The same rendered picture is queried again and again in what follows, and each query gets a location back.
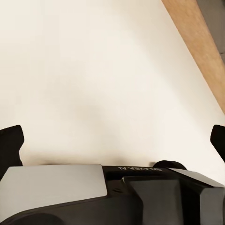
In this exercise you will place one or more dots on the cabinet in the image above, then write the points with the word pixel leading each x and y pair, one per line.
pixel 213 12

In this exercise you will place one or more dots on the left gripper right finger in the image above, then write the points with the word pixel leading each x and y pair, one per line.
pixel 217 139

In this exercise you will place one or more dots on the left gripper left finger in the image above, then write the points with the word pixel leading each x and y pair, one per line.
pixel 11 140

